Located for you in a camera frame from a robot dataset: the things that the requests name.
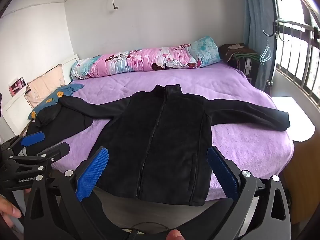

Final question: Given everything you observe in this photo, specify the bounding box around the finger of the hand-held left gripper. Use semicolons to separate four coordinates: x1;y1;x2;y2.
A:
10;142;71;171
0;132;46;156

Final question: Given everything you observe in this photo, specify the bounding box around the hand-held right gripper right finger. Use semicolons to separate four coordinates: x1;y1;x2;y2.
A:
207;145;292;240

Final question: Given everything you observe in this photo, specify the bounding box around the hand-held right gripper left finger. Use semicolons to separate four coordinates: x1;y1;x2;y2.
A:
24;147;130;240

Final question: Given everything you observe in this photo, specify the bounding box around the black fleece jacket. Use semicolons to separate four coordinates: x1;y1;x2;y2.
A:
60;84;290;207

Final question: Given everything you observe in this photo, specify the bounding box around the pile of folded clothes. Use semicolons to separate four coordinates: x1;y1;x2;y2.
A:
218;43;258;63

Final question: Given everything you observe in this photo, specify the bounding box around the bunch of clothes hangers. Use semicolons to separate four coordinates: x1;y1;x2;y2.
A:
259;35;273;63

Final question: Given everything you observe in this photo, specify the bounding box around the person's left hand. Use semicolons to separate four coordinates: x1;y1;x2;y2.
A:
0;196;23;228

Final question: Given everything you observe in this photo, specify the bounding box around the person's right hand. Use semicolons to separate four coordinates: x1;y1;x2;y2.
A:
167;229;185;240

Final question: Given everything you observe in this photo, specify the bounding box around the black folded garment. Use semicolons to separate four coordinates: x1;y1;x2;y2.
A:
25;102;94;153

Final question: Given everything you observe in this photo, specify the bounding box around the white headboard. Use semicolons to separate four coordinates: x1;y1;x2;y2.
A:
0;54;80;137

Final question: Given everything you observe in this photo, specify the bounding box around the pink product box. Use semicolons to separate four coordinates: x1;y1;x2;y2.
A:
8;76;27;98

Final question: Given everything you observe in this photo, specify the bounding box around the peach pillow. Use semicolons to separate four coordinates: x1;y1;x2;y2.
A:
24;64;66;108

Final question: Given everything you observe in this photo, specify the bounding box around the blue orange-print pillow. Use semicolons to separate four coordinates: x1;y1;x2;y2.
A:
29;84;84;120

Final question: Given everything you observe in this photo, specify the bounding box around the purple bed blanket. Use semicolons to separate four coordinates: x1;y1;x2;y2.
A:
51;61;294;202

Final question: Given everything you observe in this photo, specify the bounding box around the dark suitcase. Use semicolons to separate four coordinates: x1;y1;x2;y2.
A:
236;55;261;87

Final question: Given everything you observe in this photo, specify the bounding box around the rolled floral quilt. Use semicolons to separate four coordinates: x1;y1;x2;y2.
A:
70;36;222;80

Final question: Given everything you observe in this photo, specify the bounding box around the metal window railing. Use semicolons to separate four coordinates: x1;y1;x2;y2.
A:
275;17;320;103

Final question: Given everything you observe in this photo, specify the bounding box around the blue curtain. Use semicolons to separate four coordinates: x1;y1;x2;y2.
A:
244;0;278;95

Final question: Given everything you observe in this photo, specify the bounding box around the black coat stand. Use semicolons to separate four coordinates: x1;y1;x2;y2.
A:
259;0;285;85

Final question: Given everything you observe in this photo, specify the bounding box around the thin floor cable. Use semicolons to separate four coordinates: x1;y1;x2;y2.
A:
122;221;175;233

